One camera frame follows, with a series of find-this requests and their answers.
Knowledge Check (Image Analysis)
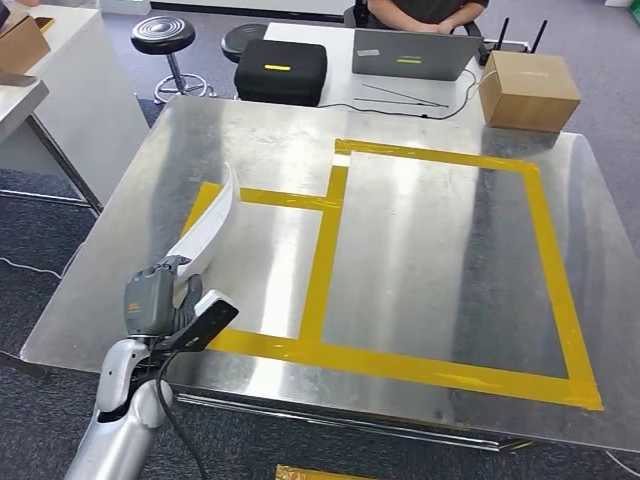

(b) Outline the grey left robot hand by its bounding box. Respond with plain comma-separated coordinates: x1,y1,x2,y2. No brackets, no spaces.
123,254,205,339

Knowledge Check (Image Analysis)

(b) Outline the white curved plastic part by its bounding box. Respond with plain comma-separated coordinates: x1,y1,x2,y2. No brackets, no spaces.
165,162,242,286

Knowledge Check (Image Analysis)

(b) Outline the white cabinet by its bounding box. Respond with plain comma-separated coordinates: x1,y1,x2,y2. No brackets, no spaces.
0,5,151,208

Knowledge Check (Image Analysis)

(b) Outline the black round stool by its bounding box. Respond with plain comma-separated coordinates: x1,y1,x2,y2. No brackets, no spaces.
131,15,217,105
221,23,269,66

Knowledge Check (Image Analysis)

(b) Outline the black hard case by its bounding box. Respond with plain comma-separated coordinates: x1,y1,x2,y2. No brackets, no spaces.
233,38,329,109

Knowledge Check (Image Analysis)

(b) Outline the brown cardboard box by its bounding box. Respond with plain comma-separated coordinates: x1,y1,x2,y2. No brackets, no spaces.
0,11,52,75
478,50,582,134

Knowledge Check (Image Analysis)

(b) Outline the white desk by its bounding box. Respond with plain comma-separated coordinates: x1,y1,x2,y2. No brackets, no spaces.
263,21,498,130

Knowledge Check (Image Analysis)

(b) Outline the grey laptop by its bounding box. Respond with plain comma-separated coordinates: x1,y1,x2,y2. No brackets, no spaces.
351,28,485,83

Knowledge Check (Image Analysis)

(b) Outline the person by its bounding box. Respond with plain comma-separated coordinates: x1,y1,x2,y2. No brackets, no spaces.
367,0,490,36

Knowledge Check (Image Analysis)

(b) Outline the black router with antennas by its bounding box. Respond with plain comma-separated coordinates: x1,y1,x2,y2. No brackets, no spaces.
477,17,549,68

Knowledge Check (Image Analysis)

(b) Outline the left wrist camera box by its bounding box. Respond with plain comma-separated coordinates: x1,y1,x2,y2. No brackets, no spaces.
167,289,240,354

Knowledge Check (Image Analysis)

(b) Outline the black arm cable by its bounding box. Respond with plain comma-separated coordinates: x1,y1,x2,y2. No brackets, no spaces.
155,351,208,480

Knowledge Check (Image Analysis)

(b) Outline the white floor cable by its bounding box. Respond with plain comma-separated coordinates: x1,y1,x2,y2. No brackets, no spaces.
0,256,63,281

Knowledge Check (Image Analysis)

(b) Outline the black desk cable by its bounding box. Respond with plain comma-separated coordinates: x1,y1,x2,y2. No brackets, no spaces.
317,66,478,122

